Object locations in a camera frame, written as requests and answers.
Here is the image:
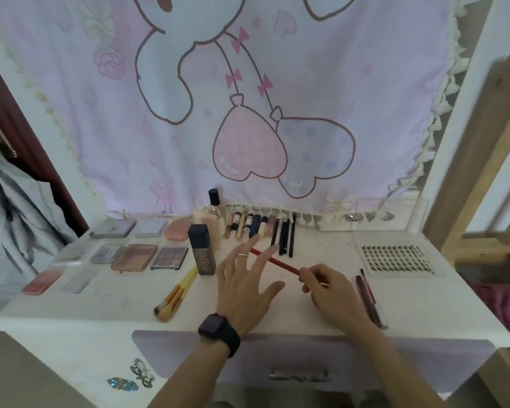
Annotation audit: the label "small grey square palette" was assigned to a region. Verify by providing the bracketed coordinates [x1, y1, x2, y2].
[132, 218, 169, 239]

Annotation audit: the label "dark square foundation bottle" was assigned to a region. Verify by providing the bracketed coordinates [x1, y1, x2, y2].
[188, 224, 217, 276]

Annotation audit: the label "yellow handled makeup brushes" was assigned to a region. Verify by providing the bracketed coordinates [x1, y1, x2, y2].
[158, 269, 199, 324]

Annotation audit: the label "purple bed sheet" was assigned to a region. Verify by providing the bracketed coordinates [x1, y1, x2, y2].
[471, 284, 510, 355]

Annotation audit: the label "black smartwatch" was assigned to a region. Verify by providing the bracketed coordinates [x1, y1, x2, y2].
[197, 313, 242, 358]

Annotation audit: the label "blue shiny cabinet sticker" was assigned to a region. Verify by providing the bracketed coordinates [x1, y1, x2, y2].
[107, 376, 140, 392]

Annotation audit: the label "brown blush palette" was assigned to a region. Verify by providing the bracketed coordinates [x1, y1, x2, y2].
[111, 244, 159, 274]

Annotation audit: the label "peach pump bottle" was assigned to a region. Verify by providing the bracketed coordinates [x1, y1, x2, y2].
[191, 207, 223, 252]

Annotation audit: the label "silver square palette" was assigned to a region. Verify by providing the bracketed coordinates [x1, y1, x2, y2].
[89, 244, 126, 265]

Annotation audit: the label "white dressing table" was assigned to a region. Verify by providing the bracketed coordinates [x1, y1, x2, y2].
[0, 0, 510, 408]

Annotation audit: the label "red applicator wand silver cap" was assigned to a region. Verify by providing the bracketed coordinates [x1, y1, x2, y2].
[360, 269, 389, 331]

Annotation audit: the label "wooden bed frame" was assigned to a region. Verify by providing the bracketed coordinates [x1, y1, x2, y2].
[423, 53, 510, 408]

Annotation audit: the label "long black makeup pencil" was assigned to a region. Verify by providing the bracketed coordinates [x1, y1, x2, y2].
[288, 212, 298, 258]

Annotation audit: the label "person's left hand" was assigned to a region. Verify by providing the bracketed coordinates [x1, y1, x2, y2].
[215, 238, 286, 336]

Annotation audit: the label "person's right forearm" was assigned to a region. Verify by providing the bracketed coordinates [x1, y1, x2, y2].
[346, 322, 447, 408]

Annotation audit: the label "person's right hand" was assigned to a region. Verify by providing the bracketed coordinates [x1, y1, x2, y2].
[298, 263, 373, 336]

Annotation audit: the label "white hanging garment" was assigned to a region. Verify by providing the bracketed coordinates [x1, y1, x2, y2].
[0, 138, 79, 313]

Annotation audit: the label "pink blush compact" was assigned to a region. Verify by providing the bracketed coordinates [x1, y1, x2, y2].
[22, 269, 63, 296]

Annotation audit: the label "clear square palette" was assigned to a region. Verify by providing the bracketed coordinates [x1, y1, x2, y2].
[61, 267, 99, 294]

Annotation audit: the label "person's left forearm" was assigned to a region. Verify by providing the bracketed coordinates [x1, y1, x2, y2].
[146, 335, 239, 408]

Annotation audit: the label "silver drawer handle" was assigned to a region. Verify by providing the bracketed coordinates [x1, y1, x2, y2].
[268, 364, 332, 383]

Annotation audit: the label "red makeup pencil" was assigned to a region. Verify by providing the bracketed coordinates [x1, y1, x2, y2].
[250, 248, 312, 293]

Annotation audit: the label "false eyelash tray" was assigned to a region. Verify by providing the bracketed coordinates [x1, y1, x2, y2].
[356, 241, 447, 279]

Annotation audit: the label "pink rounded compact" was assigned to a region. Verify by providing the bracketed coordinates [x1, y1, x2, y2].
[164, 219, 193, 241]

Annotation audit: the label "pink cartoon cloth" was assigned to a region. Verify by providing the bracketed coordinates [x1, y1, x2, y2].
[0, 0, 470, 222]

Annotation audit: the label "purple drawer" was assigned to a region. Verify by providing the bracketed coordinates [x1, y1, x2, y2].
[131, 330, 496, 396]

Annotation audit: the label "dark red wooden door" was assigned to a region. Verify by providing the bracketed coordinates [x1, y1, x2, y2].
[0, 44, 90, 328]

